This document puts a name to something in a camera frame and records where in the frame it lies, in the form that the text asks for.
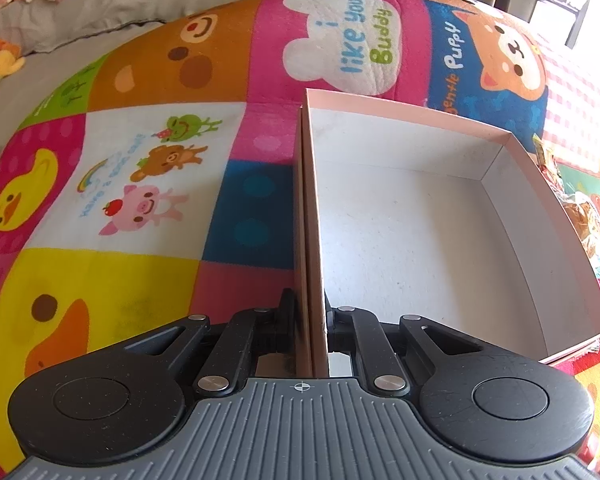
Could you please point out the pink cardboard box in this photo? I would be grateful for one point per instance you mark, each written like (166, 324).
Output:
(399, 209)

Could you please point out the orange yellow plush toy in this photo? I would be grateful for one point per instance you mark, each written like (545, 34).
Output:
(11, 59)

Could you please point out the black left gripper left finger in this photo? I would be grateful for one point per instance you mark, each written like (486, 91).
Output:
(217, 360)

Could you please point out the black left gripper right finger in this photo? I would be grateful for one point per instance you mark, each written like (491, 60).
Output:
(378, 355)

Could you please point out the colourful cartoon play mat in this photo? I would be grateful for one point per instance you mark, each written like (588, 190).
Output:
(157, 181)

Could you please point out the bread bun red label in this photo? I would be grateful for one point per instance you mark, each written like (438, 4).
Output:
(585, 218)

